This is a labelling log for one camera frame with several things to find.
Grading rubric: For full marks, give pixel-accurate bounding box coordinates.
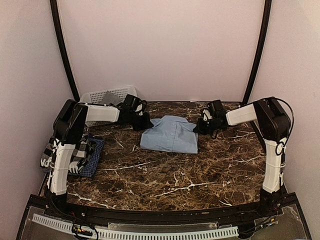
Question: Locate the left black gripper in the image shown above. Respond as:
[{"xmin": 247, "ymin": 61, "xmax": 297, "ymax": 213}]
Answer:
[{"xmin": 128, "ymin": 111, "xmax": 154, "ymax": 132}]

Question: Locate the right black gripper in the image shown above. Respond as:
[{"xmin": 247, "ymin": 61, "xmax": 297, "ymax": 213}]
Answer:
[{"xmin": 193, "ymin": 117, "xmax": 221, "ymax": 136}]

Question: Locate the light blue long sleeve shirt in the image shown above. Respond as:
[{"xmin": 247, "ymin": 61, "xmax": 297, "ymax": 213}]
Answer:
[{"xmin": 140, "ymin": 115, "xmax": 198, "ymax": 154}]

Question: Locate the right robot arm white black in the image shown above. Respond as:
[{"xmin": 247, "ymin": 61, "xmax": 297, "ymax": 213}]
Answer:
[{"xmin": 193, "ymin": 97, "xmax": 294, "ymax": 217}]

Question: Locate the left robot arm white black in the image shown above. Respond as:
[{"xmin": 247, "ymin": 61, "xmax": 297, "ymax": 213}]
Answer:
[{"xmin": 46, "ymin": 94, "xmax": 153, "ymax": 197}]

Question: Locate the white plastic mesh basket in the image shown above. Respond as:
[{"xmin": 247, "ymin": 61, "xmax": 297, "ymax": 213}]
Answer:
[{"xmin": 80, "ymin": 85, "xmax": 138, "ymax": 104}]

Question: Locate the grey shirt in basket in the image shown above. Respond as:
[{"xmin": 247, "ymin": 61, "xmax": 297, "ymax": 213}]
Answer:
[{"xmin": 99, "ymin": 91, "xmax": 123, "ymax": 106}]

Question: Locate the blue checked folded shirt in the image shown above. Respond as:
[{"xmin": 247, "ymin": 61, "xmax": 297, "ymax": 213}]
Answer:
[{"xmin": 68, "ymin": 133, "xmax": 104, "ymax": 178}]

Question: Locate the black white plaid folded shirt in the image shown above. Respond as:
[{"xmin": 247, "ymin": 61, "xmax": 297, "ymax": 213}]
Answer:
[{"xmin": 40, "ymin": 134, "xmax": 97, "ymax": 175}]

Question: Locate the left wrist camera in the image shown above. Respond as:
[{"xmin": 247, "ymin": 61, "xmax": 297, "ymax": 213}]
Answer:
[{"xmin": 134, "ymin": 100, "xmax": 147, "ymax": 116}]

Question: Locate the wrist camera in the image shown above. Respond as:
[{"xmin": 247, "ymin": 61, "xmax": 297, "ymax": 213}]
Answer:
[
  {"xmin": 134, "ymin": 100, "xmax": 147, "ymax": 116},
  {"xmin": 200, "ymin": 108, "xmax": 213, "ymax": 123}
]

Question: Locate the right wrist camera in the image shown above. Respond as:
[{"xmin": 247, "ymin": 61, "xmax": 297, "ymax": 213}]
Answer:
[{"xmin": 200, "ymin": 108, "xmax": 213, "ymax": 123}]

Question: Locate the white slotted cable duct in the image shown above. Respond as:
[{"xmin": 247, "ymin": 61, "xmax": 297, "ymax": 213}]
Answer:
[{"xmin": 32, "ymin": 214, "xmax": 239, "ymax": 240}]

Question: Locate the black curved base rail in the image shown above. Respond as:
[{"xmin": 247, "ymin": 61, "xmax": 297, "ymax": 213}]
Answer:
[{"xmin": 27, "ymin": 193, "xmax": 298, "ymax": 226}]

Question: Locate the right black frame post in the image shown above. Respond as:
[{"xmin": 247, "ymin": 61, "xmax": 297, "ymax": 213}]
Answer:
[{"xmin": 242, "ymin": 0, "xmax": 272, "ymax": 105}]

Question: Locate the black frame post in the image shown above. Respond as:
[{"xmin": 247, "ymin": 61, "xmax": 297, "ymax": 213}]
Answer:
[
  {"xmin": 49, "ymin": 0, "xmax": 81, "ymax": 102},
  {"xmin": 242, "ymin": 0, "xmax": 272, "ymax": 105}
]

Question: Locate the left black frame post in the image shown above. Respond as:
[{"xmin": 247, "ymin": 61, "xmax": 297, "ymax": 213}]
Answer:
[{"xmin": 49, "ymin": 0, "xmax": 81, "ymax": 102}]

